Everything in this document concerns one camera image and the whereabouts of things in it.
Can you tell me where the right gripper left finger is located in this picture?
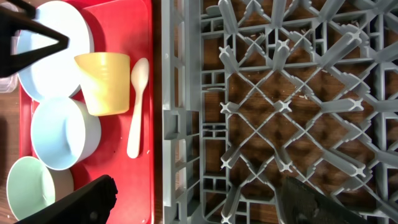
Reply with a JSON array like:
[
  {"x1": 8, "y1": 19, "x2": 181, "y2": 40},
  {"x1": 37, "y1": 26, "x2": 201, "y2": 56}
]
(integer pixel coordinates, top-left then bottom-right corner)
[{"x1": 17, "y1": 175, "x2": 118, "y2": 224}]

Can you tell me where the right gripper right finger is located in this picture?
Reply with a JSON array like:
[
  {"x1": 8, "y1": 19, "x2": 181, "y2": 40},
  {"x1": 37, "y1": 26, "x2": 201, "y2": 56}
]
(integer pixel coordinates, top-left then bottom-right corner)
[{"x1": 275, "y1": 177, "x2": 369, "y2": 224}]

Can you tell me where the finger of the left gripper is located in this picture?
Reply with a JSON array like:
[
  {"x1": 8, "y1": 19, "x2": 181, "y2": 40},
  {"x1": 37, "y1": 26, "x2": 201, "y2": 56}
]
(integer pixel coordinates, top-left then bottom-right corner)
[{"x1": 1, "y1": 7, "x2": 69, "y2": 78}]

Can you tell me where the light green bowl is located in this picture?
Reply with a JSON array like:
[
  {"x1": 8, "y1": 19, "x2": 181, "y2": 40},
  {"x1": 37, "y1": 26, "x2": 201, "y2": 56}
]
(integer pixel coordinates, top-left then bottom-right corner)
[{"x1": 6, "y1": 156, "x2": 74, "y2": 220}]

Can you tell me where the light blue bowl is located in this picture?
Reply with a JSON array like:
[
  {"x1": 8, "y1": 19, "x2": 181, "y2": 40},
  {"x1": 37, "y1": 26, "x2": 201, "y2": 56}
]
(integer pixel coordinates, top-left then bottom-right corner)
[{"x1": 30, "y1": 98, "x2": 101, "y2": 170}]

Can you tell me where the yellow plastic cup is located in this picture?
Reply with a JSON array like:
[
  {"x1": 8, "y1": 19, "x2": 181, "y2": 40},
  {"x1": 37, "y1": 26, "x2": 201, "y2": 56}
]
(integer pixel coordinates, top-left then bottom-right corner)
[{"x1": 75, "y1": 52, "x2": 130, "y2": 116}]

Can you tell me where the grey dishwasher rack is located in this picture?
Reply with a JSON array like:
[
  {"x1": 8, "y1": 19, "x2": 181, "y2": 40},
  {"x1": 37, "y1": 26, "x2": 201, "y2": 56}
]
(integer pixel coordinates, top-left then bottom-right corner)
[{"x1": 161, "y1": 0, "x2": 397, "y2": 223}]

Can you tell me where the large light blue plate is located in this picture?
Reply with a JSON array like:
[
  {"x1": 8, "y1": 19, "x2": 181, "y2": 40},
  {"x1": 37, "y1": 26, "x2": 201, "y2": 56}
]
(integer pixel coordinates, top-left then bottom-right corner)
[{"x1": 18, "y1": 1, "x2": 94, "y2": 102}]

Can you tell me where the red plastic tray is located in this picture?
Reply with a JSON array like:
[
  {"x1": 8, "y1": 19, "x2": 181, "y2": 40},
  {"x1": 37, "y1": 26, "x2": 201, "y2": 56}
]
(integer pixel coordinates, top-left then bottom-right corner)
[{"x1": 18, "y1": 0, "x2": 155, "y2": 224}]

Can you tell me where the white plastic spoon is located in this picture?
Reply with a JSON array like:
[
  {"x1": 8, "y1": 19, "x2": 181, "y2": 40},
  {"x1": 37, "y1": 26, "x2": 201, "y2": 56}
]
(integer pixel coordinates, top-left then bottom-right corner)
[{"x1": 127, "y1": 58, "x2": 149, "y2": 159}]

